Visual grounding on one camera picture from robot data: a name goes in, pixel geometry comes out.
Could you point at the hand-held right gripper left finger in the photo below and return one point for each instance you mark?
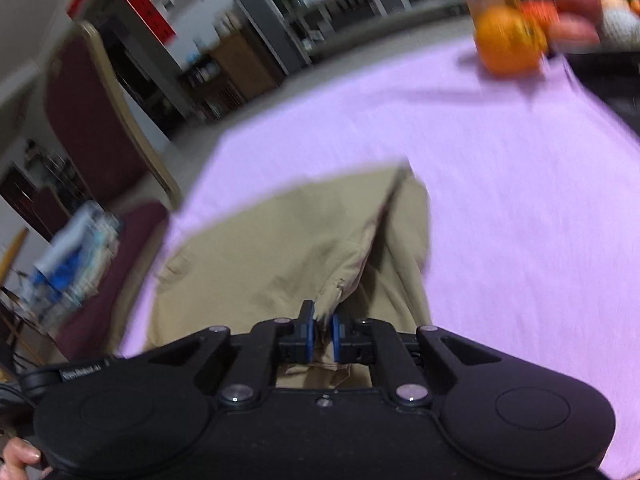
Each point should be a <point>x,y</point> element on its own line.
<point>310,337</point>

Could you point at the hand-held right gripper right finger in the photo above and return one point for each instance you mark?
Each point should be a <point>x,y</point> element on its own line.
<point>336,339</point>

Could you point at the khaki pants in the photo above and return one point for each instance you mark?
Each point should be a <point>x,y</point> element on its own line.
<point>260,250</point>

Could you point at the stack of folded clothes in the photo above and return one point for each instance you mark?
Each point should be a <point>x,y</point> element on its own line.
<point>70,265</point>

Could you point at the person's left hand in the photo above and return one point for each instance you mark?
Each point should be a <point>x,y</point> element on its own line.
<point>17,455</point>

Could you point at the wooden folding rack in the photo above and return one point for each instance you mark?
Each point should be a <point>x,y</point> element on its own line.
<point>15,255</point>

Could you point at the purple towel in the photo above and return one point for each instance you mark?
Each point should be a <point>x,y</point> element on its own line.
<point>500,210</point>

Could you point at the cluttered storage rack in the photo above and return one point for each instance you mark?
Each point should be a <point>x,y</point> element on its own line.
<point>50,165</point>

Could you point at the wooden cabinet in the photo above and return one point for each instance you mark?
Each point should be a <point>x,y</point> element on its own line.
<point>240,65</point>

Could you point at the tall grey tower speaker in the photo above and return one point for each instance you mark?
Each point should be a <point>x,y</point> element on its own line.
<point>270,20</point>

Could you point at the large orange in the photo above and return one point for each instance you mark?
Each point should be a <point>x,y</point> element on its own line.
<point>505,42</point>

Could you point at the fruit in red mesh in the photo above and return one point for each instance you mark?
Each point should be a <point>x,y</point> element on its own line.
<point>542,12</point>

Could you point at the fruit in white foam net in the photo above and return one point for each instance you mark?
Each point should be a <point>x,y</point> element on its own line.
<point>622,25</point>

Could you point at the maroon chair with gold frame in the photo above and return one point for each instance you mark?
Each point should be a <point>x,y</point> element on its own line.
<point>85,110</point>

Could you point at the red wall banner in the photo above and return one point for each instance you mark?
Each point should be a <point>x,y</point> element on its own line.
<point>145,5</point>
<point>79,4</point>

